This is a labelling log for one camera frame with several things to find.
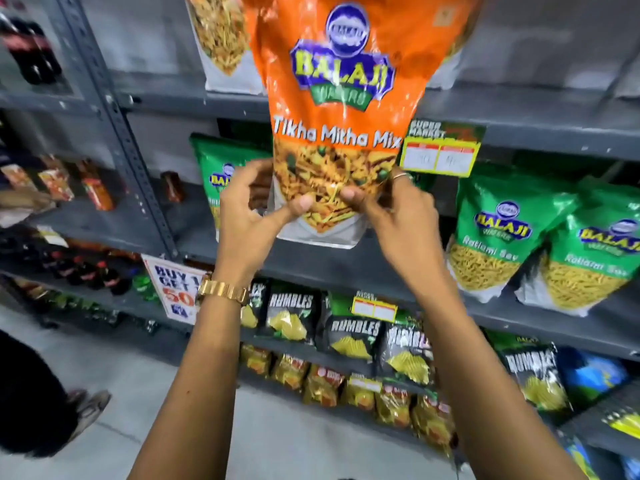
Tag person's left hand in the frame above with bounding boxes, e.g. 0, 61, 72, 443
215, 158, 315, 288

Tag person's right hand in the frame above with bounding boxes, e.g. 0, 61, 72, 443
340, 167, 459, 301

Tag large orange snack mix packet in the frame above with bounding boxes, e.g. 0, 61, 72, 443
242, 0, 487, 250

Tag person's right forearm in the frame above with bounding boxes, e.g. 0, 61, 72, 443
419, 289, 587, 480

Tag person's left forearm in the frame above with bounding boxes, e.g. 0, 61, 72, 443
127, 287, 251, 480

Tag grey metal shelving rack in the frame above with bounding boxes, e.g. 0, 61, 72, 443
0, 0, 640, 480

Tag green sev snack packet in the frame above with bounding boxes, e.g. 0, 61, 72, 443
515, 181, 640, 318
189, 133, 274, 241
445, 164, 582, 304

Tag yellow-framed shelf price label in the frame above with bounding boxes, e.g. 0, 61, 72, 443
399, 119, 487, 178

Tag black chips packet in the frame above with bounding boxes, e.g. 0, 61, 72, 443
376, 324, 434, 388
259, 285, 321, 344
320, 304, 384, 364
240, 279, 271, 330
499, 344, 572, 413

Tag gold wristwatch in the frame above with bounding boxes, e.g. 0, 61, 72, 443
195, 276, 251, 307

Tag small yellow shelf price label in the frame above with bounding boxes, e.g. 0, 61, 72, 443
351, 292, 399, 324

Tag small brown bottle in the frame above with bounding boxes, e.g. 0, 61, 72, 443
160, 170, 186, 204

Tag white promotion sign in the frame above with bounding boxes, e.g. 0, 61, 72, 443
141, 253, 207, 326

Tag green bottle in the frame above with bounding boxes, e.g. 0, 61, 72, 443
131, 273, 159, 302

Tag row of yellow snack packets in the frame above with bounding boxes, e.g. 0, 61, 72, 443
239, 343, 457, 448

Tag row of dark sauce bottles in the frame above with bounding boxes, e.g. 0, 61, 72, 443
30, 247, 133, 297

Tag orange spice packet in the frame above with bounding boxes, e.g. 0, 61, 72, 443
37, 155, 76, 203
0, 164, 39, 191

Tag small white shelf tag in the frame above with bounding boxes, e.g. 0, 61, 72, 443
36, 225, 69, 248

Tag person's grey shoe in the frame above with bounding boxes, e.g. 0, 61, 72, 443
66, 389, 112, 442

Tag dark cola bottles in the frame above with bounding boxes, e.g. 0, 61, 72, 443
0, 0, 64, 86

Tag person's black trouser leg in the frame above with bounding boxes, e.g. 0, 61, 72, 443
0, 329, 82, 459

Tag blue and yellow snack packet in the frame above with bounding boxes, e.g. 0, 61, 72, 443
562, 434, 603, 480

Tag black and yellow snack packet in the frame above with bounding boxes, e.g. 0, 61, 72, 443
601, 404, 640, 441

